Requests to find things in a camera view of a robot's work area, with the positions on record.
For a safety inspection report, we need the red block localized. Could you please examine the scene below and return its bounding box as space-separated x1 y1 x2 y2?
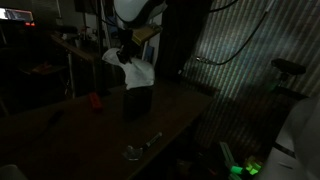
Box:
89 92 103 112

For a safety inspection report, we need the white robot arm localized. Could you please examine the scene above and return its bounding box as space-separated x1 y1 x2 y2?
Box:
113 0 167 64

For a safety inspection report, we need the lit computer monitor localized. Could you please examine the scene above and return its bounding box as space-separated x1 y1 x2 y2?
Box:
0 8 34 22

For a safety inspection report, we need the white towel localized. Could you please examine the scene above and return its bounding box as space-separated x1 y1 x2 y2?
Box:
102 48 155 90

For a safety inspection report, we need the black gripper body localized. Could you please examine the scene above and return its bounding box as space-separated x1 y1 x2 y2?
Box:
116 29 140 64

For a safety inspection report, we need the crumpled clear plastic wrapper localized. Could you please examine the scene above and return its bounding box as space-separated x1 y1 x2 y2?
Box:
122 145 143 161

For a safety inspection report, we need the black box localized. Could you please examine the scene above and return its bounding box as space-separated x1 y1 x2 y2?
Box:
123 87 153 120

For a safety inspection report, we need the green glowing device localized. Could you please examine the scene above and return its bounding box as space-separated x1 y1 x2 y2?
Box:
219 142 262 180

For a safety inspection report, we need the black hanging cable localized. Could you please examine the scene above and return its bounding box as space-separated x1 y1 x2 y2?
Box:
195 9 271 66

